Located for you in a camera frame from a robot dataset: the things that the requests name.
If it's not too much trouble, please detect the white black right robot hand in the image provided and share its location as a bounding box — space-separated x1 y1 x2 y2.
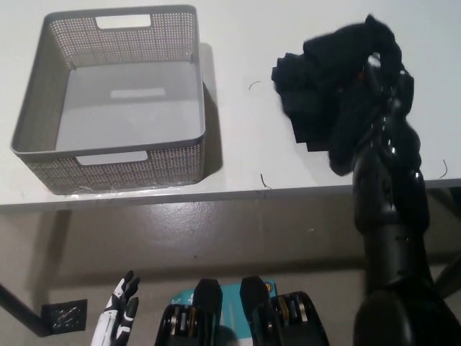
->
359 53 415 124

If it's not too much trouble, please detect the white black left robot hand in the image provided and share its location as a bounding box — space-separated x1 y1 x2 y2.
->
89 270 141 346

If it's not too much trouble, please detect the black t-shirt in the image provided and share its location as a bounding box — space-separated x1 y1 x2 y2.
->
270 13 415 177

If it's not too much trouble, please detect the black floor foot plate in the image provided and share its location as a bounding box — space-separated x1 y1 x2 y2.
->
40 298 89 334

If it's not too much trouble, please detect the black robot body block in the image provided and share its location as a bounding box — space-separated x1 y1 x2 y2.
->
154 278 225 346
240 275 331 346

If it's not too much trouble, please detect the black table leg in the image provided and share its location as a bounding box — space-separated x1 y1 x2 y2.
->
0 283 48 328

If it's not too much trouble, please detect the clear tape strip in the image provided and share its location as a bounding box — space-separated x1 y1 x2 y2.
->
70 183 123 198

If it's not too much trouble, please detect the grey perforated plastic basket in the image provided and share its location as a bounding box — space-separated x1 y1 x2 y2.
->
9 4 208 196

